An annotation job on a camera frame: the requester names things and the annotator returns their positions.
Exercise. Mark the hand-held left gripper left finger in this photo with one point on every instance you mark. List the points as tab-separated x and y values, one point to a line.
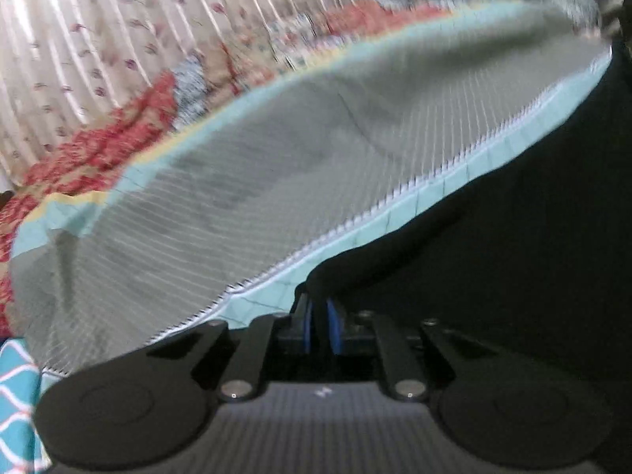
308	328

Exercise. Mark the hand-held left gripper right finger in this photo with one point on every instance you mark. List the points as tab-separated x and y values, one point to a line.
334	330

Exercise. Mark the black pants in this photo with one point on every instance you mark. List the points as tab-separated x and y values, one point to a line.
518	237

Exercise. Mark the grey striped teal-bordered bed sheet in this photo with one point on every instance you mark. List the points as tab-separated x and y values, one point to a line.
296	158

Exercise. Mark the red floral patchwork quilt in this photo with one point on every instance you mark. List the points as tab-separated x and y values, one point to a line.
94	153

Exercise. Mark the teal wave-patterned cloth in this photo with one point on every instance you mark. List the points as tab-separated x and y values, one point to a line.
17	395

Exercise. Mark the beige floral curtain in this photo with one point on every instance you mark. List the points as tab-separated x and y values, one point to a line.
98	34

